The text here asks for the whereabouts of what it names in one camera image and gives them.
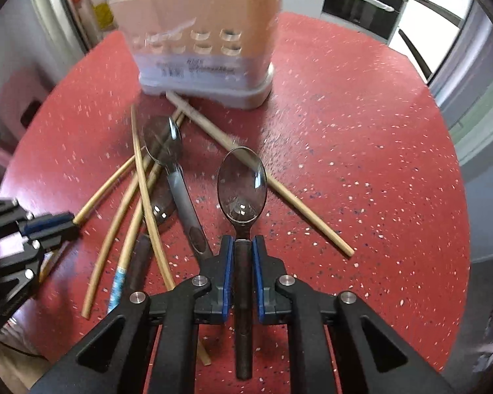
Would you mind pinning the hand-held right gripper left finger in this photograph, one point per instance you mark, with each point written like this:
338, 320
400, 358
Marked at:
228, 273

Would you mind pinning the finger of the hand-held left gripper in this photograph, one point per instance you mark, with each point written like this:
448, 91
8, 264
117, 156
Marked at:
59, 238
49, 221

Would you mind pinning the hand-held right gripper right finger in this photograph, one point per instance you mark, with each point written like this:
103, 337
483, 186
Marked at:
258, 281

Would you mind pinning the bamboo chopstick with blue pattern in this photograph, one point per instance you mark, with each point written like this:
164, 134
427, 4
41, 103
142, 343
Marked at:
127, 250

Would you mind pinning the beige plastic utensil holder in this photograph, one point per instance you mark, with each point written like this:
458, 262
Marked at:
197, 12

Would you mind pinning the large pink plastic stool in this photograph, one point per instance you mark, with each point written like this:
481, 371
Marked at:
20, 94

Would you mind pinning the yellow packet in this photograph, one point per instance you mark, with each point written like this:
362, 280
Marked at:
101, 13

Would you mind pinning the light grey cabinet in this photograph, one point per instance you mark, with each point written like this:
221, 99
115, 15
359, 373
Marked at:
476, 139

